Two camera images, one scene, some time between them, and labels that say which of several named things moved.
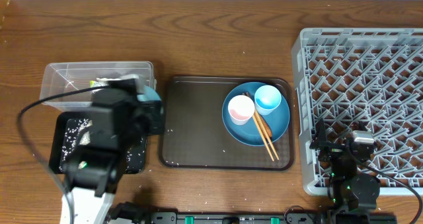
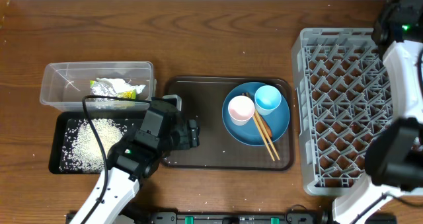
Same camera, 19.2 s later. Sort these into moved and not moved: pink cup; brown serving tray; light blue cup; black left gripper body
Moved: black left gripper body
Not moved: pink cup; brown serving tray; light blue cup
